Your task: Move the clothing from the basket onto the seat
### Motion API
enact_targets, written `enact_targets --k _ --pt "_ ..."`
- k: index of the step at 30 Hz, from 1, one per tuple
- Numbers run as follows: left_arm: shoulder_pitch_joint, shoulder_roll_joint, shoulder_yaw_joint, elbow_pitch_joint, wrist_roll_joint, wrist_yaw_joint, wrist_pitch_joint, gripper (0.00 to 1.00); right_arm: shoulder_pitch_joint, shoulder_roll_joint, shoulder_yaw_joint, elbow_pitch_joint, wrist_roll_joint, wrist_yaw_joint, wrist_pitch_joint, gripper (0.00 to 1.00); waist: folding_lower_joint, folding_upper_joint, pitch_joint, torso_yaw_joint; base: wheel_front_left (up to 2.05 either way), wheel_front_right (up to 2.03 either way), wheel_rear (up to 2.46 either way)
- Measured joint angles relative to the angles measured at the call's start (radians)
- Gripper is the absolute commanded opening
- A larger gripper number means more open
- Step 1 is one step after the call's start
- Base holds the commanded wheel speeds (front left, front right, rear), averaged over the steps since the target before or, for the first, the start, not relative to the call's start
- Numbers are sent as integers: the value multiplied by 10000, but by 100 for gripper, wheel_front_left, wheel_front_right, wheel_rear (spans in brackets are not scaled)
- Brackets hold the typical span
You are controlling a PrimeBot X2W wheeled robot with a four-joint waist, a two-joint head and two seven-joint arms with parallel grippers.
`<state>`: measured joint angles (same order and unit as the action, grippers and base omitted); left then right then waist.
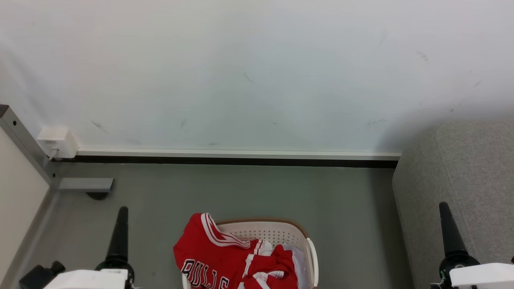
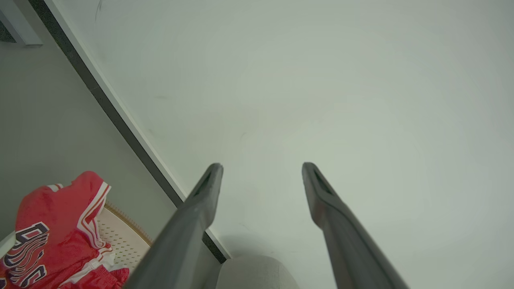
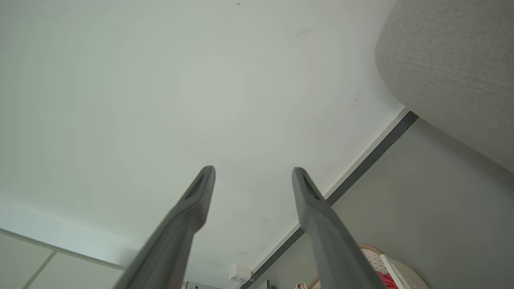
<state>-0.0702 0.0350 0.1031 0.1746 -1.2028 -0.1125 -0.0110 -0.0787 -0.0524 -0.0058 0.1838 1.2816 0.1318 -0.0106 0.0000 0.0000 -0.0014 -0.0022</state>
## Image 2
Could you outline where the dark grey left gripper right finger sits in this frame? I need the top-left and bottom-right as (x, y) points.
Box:
(302, 162), (410, 289)

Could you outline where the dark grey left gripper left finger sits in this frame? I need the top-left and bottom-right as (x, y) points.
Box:
(122, 163), (224, 289)

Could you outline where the red jersey number 23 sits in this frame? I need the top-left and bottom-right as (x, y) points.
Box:
(59, 252), (130, 289)

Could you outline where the red basketball jersey with lettering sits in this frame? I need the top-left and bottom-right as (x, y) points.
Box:
(0, 171), (112, 289)

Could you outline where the cream perforated laundry basket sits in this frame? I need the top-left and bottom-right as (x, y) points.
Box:
(0, 203), (154, 289)

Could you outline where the white and black baseboard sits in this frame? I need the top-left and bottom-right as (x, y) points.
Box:
(28, 0), (233, 264)

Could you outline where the white table leg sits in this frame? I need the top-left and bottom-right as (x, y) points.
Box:
(0, 0), (44, 47)

